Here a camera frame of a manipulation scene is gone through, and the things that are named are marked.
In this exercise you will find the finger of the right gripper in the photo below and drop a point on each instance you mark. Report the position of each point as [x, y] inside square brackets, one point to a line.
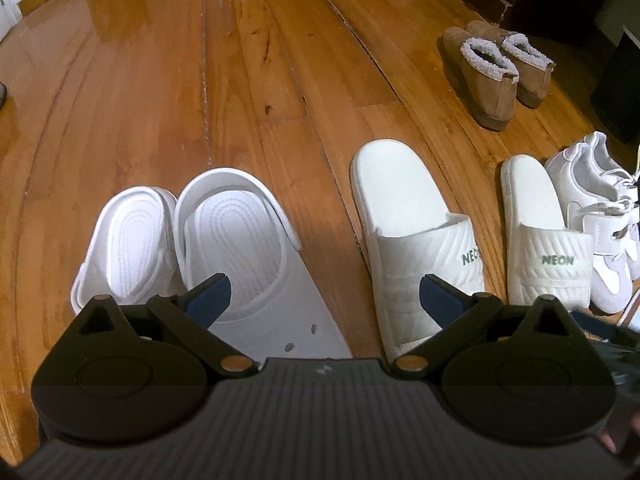
[613, 334]

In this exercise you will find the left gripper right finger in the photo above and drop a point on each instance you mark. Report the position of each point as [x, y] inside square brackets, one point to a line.
[461, 319]

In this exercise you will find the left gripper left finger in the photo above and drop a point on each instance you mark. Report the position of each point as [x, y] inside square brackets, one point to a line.
[190, 316]

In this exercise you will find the white clog with charms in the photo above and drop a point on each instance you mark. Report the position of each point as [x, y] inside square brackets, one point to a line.
[227, 221]

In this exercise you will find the white lace sneaker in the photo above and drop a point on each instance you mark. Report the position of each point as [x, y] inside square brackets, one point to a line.
[626, 185]
[594, 207]

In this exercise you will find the tan fleece boot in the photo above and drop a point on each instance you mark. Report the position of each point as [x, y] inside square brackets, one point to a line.
[535, 68]
[489, 78]

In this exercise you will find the person's right hand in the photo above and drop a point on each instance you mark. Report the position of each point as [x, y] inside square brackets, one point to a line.
[623, 422]

